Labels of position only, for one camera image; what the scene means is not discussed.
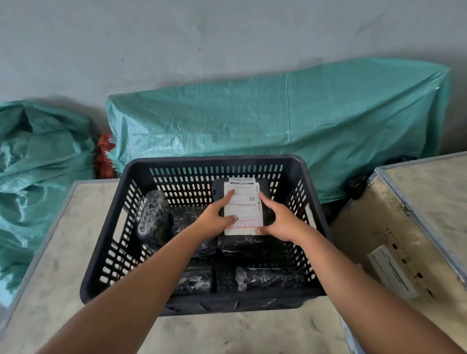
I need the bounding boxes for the person's left hand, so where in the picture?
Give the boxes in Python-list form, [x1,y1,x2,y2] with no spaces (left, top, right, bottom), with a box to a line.
[187,189,240,242]

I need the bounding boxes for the large green woven tarp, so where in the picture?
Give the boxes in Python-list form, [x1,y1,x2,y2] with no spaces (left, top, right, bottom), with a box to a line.
[104,53,460,216]

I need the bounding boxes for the black plastic slotted crate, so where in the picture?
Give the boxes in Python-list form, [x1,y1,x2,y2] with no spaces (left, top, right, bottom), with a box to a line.
[73,148,335,321]

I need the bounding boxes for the red mesh bag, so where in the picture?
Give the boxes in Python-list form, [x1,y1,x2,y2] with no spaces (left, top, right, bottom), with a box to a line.
[92,133,118,180]

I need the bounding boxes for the black parcel with white label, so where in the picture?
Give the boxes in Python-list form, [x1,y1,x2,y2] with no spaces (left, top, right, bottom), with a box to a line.
[211,175,278,239]

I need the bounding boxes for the white paper shipping label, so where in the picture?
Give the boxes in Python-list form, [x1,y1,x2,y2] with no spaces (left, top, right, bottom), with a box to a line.
[366,243,420,303]

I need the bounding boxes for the crumpled green woven sack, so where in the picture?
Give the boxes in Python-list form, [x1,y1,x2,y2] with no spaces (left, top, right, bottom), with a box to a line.
[0,96,106,308]

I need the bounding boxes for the black wrapped parcel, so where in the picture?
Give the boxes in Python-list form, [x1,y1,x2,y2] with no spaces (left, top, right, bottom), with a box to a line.
[170,204,219,261]
[170,265,215,297]
[134,189,176,253]
[216,230,279,260]
[234,263,307,293]

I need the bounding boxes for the small white paper label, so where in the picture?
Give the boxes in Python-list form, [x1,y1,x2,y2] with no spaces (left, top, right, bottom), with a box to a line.
[304,203,317,230]

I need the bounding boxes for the person's left forearm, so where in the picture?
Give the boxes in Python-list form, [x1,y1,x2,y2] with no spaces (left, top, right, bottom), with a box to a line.
[2,224,224,354]

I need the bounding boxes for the person's right hand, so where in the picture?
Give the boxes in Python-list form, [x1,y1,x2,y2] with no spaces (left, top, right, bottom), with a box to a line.
[252,189,315,246]

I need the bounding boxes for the person's right forearm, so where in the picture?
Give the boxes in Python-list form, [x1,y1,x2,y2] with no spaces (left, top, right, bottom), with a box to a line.
[296,222,467,354]

